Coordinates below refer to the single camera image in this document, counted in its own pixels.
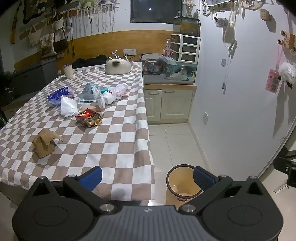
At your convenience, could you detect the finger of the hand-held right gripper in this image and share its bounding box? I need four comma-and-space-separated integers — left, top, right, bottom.
273, 148, 296, 186

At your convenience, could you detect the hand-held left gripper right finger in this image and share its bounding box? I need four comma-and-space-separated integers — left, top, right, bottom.
178, 166, 269, 214

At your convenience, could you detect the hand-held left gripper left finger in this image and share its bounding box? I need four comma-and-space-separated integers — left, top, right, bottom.
27, 166, 116, 215

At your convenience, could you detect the tan trash bin brown rim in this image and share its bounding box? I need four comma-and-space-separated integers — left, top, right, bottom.
165, 164, 205, 206

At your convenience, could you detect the brown paper bag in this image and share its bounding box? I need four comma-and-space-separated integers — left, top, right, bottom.
32, 129, 64, 159

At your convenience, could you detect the white plastic bag red print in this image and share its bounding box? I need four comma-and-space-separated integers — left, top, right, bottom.
60, 95, 79, 118

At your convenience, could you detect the clear plastic wrapper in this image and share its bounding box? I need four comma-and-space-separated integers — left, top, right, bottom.
48, 100, 62, 111

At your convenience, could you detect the light blue clear package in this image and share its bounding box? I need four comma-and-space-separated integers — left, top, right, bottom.
78, 82, 101, 103

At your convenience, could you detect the blue purple plastic package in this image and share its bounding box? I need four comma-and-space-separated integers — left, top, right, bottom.
47, 86, 75, 102

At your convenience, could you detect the brown white checked tablecloth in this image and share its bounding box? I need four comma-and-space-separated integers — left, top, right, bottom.
0, 61, 156, 202

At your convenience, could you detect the red gold snack wrapper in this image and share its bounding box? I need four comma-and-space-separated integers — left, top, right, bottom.
75, 108, 103, 127

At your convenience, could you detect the cream floor cabinet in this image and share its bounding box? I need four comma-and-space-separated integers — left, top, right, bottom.
144, 85, 197, 126

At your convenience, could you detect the crumpled white tissue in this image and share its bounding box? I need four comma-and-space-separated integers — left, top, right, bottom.
102, 91, 117, 105

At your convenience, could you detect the white pink printed package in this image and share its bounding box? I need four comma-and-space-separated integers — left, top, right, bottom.
110, 83, 129, 100

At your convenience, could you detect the white fluffy toy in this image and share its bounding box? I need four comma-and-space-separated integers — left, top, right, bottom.
277, 61, 296, 88

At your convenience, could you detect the white cup brown lid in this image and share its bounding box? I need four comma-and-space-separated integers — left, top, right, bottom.
62, 64, 74, 79

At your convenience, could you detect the large glass pet tank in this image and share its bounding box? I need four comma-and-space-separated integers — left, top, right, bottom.
141, 54, 198, 85

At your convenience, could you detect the cream cat-shaped ornament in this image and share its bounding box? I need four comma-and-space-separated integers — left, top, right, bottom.
105, 55, 131, 75

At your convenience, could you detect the black bag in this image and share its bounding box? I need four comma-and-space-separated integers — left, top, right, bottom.
73, 55, 108, 69

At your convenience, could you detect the grey storage box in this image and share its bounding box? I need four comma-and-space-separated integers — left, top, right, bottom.
11, 58, 58, 93

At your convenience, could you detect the black crate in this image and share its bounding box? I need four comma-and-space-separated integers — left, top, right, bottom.
0, 72, 17, 107

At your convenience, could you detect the white drawer organizer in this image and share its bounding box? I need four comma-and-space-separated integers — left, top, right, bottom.
171, 34, 201, 64

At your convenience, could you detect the water bottle pink label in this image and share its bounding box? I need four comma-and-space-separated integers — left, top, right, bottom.
164, 38, 172, 57

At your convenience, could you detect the brown hanging bag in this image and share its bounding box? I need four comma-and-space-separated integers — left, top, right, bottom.
54, 30, 70, 55

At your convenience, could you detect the beige printed tote bag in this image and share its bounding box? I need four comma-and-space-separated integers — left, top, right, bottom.
40, 32, 57, 57

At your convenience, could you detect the white net bag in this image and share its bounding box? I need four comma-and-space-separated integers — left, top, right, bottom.
28, 28, 42, 47

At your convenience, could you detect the small black-framed glass tank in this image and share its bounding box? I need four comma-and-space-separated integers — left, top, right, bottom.
173, 16, 200, 36

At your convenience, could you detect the vase with dried flowers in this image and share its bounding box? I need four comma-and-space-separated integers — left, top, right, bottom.
183, 0, 197, 18

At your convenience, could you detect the dark window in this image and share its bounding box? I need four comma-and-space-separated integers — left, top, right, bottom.
130, 0, 183, 24

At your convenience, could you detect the pink card on lanyard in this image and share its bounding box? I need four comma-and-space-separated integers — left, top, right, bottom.
265, 50, 284, 94

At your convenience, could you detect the wooden wall hook rack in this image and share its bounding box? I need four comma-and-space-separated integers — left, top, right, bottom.
277, 30, 296, 50

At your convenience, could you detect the white macrame wall hanging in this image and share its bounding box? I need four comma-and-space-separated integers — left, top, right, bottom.
69, 3, 121, 34

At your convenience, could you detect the dark wall tapestry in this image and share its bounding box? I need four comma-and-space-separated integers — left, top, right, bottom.
22, 0, 58, 25

